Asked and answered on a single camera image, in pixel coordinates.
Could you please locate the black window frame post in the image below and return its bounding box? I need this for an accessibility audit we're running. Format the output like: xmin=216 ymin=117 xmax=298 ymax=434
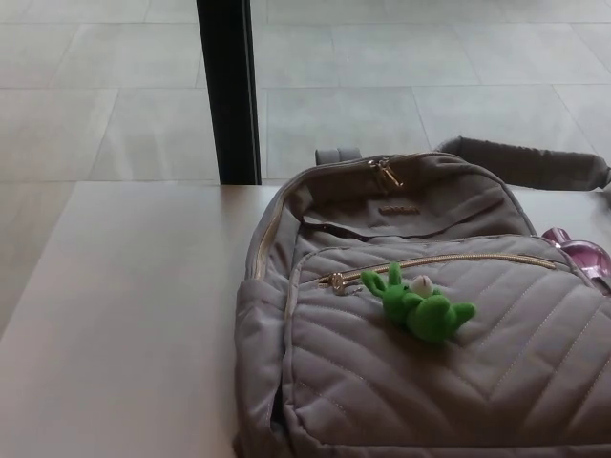
xmin=196 ymin=0 xmax=263 ymax=186

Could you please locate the pink shiny plastic object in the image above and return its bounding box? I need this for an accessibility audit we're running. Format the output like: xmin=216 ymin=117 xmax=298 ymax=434
xmin=541 ymin=227 xmax=611 ymax=293

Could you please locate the green plush frog keychain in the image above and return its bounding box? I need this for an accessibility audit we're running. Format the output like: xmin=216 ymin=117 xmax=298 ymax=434
xmin=360 ymin=260 xmax=477 ymax=344

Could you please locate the grey quilted backpack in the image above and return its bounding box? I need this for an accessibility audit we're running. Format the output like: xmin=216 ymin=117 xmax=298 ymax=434
xmin=232 ymin=135 xmax=611 ymax=458

